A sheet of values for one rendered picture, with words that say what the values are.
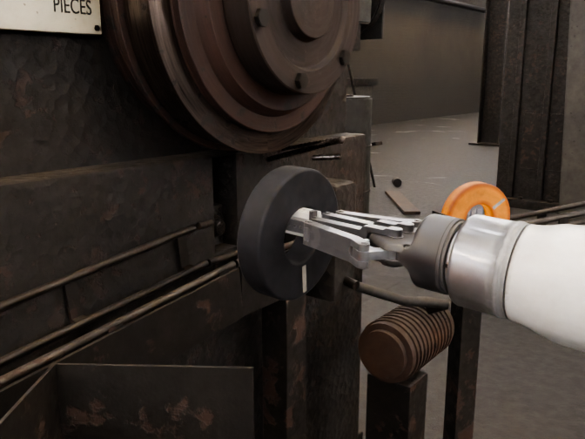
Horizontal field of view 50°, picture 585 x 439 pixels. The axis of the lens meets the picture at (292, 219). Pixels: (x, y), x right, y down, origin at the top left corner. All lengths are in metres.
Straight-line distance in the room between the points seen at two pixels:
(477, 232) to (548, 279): 0.08
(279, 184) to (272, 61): 0.27
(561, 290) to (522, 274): 0.03
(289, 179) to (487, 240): 0.22
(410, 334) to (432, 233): 0.67
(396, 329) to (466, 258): 0.68
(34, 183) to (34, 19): 0.21
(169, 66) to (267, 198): 0.29
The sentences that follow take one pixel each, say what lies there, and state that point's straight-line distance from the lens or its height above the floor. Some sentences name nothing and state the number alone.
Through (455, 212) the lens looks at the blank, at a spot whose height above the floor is 0.72.
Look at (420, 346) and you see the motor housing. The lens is 1.27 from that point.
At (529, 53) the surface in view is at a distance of 5.14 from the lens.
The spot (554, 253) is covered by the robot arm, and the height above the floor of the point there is 0.86.
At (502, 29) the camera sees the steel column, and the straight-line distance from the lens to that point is 9.86.
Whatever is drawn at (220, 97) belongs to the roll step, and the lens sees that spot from 0.92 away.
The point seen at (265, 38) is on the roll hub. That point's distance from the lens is 0.89.
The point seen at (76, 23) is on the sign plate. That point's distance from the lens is 0.95.
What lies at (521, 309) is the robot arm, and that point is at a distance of 0.57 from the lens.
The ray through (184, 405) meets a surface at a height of 0.68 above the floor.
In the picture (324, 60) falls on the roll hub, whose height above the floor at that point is 1.03.
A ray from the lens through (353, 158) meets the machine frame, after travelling 1.44.
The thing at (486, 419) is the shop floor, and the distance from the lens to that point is 2.05.
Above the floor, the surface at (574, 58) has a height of 1.09.
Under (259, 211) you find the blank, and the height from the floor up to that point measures 0.86.
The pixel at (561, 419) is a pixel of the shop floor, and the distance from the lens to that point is 2.13.
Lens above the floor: 1.00
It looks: 13 degrees down
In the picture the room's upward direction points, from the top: straight up
